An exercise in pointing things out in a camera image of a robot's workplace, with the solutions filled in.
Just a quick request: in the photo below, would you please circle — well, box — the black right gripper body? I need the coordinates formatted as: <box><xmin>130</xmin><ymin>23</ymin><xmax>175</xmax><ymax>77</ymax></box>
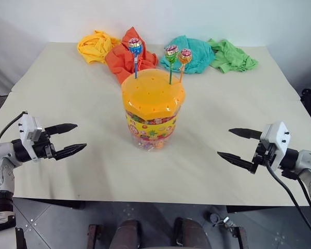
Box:
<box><xmin>250</xmin><ymin>141</ymin><xmax>277</xmax><ymax>174</ymax></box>

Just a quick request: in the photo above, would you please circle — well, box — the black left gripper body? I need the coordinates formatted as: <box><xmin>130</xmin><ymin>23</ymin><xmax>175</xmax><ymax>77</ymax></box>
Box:
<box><xmin>32</xmin><ymin>130</ymin><xmax>58</xmax><ymax>161</ymax></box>

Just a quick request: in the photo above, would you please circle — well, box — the orange crumpled cloth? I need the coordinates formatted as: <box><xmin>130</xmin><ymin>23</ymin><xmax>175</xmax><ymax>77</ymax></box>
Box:
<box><xmin>104</xmin><ymin>25</ymin><xmax>159</xmax><ymax>85</ymax></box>

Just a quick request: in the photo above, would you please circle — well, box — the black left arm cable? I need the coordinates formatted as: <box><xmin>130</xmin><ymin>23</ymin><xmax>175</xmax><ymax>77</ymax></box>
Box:
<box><xmin>0</xmin><ymin>110</ymin><xmax>29</xmax><ymax>144</ymax></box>

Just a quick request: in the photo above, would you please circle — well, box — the orange perforated jar lid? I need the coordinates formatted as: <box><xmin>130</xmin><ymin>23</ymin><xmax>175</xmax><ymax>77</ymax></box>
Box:
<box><xmin>121</xmin><ymin>67</ymin><xmax>186</xmax><ymax>119</ymax></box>

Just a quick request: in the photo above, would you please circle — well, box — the black castor wheel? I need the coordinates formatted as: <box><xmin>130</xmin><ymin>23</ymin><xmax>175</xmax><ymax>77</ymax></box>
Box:
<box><xmin>208</xmin><ymin>212</ymin><xmax>221</xmax><ymax>224</ymax></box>

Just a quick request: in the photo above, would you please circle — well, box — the teal crumpled cloth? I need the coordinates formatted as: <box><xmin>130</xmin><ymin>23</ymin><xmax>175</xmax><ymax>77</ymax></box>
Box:
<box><xmin>159</xmin><ymin>34</ymin><xmax>216</xmax><ymax>75</ymax></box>

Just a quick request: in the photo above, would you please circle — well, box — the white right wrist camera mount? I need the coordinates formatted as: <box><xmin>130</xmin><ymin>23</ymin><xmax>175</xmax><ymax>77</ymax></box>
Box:
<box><xmin>260</xmin><ymin>121</ymin><xmax>292</xmax><ymax>171</ymax></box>

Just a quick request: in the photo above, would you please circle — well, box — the clear plastic candy jar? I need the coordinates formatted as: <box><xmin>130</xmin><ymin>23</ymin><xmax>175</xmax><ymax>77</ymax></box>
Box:
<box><xmin>124</xmin><ymin>105</ymin><xmax>177</xmax><ymax>154</ymax></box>

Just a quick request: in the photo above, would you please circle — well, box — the green wrapped lollipop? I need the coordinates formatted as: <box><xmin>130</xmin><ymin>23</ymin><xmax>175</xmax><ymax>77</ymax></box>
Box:
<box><xmin>164</xmin><ymin>44</ymin><xmax>179</xmax><ymax>85</ymax></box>

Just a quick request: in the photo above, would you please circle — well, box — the dark metal frame leg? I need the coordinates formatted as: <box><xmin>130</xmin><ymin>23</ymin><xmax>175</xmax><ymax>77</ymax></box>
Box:
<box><xmin>15</xmin><ymin>227</ymin><xmax>27</xmax><ymax>249</ymax></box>
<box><xmin>231</xmin><ymin>225</ymin><xmax>247</xmax><ymax>249</ymax></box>
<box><xmin>87</xmin><ymin>224</ymin><xmax>102</xmax><ymax>249</ymax></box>

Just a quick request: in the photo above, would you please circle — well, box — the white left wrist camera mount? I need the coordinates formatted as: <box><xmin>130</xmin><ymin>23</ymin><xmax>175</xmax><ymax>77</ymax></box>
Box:
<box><xmin>18</xmin><ymin>112</ymin><xmax>44</xmax><ymax>163</ymax></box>

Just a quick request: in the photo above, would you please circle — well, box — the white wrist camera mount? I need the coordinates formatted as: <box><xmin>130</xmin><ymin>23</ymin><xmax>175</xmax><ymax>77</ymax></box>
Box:
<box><xmin>260</xmin><ymin>121</ymin><xmax>292</xmax><ymax>171</ymax></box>
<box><xmin>18</xmin><ymin>112</ymin><xmax>44</xmax><ymax>163</ymax></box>

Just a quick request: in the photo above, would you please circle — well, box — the dark table underframe bar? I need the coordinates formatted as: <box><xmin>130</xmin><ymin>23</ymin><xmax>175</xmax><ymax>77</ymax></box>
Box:
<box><xmin>225</xmin><ymin>204</ymin><xmax>298</xmax><ymax>214</ymax></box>

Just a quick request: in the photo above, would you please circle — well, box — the dark rounded shape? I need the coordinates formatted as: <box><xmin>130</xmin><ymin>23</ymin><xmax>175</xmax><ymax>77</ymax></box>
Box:
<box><xmin>173</xmin><ymin>217</ymin><xmax>212</xmax><ymax>249</ymax></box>
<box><xmin>110</xmin><ymin>219</ymin><xmax>143</xmax><ymax>249</ymax></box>

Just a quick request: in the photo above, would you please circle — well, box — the yellow crumpled cloth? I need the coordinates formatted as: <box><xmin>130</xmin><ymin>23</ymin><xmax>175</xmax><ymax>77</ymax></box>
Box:
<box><xmin>77</xmin><ymin>30</ymin><xmax>122</xmax><ymax>65</ymax></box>

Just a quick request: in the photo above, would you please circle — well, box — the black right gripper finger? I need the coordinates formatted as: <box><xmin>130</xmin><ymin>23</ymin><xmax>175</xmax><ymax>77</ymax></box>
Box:
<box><xmin>217</xmin><ymin>151</ymin><xmax>258</xmax><ymax>174</ymax></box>
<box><xmin>228</xmin><ymin>127</ymin><xmax>263</xmax><ymax>141</ymax></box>

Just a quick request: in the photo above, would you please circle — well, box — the blue wrapped lollipop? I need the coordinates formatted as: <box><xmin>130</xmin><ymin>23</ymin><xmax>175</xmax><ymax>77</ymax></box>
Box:
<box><xmin>128</xmin><ymin>37</ymin><xmax>144</xmax><ymax>79</ymax></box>

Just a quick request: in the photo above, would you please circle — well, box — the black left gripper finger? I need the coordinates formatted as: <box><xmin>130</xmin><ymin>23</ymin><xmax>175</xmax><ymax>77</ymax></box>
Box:
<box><xmin>45</xmin><ymin>123</ymin><xmax>78</xmax><ymax>136</ymax></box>
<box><xmin>53</xmin><ymin>143</ymin><xmax>88</xmax><ymax>161</ymax></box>

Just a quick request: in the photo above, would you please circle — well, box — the orange wrapped lollipop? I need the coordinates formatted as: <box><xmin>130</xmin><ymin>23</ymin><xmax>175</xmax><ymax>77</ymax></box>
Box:
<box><xmin>177</xmin><ymin>48</ymin><xmax>193</xmax><ymax>84</ymax></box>

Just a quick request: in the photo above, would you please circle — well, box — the green crumpled cloth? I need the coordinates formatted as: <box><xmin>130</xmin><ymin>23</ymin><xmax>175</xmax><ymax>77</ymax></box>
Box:
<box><xmin>206</xmin><ymin>38</ymin><xmax>259</xmax><ymax>75</ymax></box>

